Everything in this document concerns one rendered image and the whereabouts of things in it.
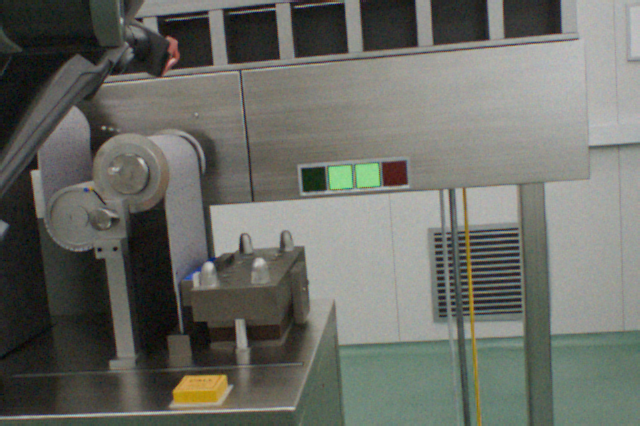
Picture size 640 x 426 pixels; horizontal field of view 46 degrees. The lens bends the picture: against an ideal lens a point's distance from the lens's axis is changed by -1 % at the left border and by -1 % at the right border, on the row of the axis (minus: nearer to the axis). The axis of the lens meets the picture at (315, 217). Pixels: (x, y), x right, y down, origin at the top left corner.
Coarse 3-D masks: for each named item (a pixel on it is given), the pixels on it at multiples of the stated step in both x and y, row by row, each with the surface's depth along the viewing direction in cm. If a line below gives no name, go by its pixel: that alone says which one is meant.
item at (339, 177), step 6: (330, 168) 169; (336, 168) 169; (342, 168) 169; (348, 168) 168; (330, 174) 169; (336, 174) 169; (342, 174) 169; (348, 174) 169; (330, 180) 169; (336, 180) 169; (342, 180) 169; (348, 180) 169; (336, 186) 169; (342, 186) 169; (348, 186) 169
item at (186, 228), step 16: (176, 192) 147; (192, 192) 158; (176, 208) 146; (192, 208) 157; (176, 224) 146; (192, 224) 156; (176, 240) 145; (192, 240) 156; (176, 256) 144; (192, 256) 155; (176, 272) 144; (176, 288) 143
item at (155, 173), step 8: (120, 144) 140; (128, 144) 140; (136, 144) 139; (112, 152) 140; (120, 152) 140; (128, 152) 140; (136, 152) 140; (144, 152) 139; (104, 160) 140; (152, 160) 139; (104, 168) 141; (152, 168) 140; (104, 176) 141; (152, 176) 140; (160, 176) 140; (104, 184) 141; (152, 184) 140; (112, 192) 141; (144, 192) 141; (152, 192) 140; (128, 200) 141; (136, 200) 141; (144, 200) 141
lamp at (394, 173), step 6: (390, 162) 167; (396, 162) 167; (402, 162) 167; (384, 168) 167; (390, 168) 167; (396, 168) 167; (402, 168) 167; (384, 174) 168; (390, 174) 168; (396, 174) 167; (402, 174) 167; (384, 180) 168; (390, 180) 168; (396, 180) 168; (402, 180) 167
